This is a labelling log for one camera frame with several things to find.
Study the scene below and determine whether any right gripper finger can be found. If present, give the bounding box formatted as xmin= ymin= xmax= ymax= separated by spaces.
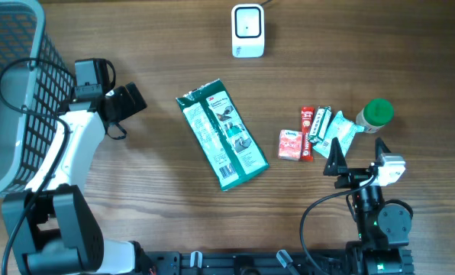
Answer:
xmin=375 ymin=137 xmax=391 ymax=160
xmin=323 ymin=137 xmax=348 ymax=176

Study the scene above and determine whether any teal wet wipes pack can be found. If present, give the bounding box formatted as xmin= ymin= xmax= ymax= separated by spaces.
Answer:
xmin=313 ymin=111 xmax=364 ymax=158

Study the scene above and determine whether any green white balm box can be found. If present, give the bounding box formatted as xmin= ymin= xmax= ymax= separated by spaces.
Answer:
xmin=308 ymin=106 xmax=332 ymax=144

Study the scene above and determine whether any red white tissue pack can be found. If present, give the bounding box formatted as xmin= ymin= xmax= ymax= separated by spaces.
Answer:
xmin=278 ymin=129 xmax=302 ymax=161

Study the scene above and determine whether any red coffee stick sachet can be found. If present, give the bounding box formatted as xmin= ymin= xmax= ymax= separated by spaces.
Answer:
xmin=301 ymin=106 xmax=315 ymax=162

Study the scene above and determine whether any green white gloves package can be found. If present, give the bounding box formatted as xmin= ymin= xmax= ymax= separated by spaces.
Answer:
xmin=176 ymin=79 xmax=269 ymax=191

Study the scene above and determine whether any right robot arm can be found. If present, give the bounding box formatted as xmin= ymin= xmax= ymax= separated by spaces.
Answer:
xmin=323 ymin=138 xmax=414 ymax=274

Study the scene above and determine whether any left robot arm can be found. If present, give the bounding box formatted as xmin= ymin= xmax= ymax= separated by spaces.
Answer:
xmin=1 ymin=58 xmax=157 ymax=274

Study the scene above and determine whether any white barcode scanner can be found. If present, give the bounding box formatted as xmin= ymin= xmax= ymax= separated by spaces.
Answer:
xmin=231 ymin=3 xmax=265 ymax=58

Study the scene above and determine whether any grey plastic mesh basket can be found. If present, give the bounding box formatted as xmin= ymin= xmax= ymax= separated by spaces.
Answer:
xmin=0 ymin=1 xmax=74 ymax=197

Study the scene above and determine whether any black right camera cable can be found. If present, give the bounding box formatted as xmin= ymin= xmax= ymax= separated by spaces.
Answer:
xmin=299 ymin=163 xmax=381 ymax=275

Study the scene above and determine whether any black camera cable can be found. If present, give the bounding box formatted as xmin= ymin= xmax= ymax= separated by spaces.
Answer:
xmin=299 ymin=163 xmax=381 ymax=275
xmin=0 ymin=57 xmax=76 ymax=275

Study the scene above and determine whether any black left camera cable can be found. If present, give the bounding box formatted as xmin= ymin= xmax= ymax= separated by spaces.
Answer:
xmin=0 ymin=57 xmax=76 ymax=275

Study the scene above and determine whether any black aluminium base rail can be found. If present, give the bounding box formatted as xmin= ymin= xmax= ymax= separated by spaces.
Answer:
xmin=143 ymin=250 xmax=415 ymax=275

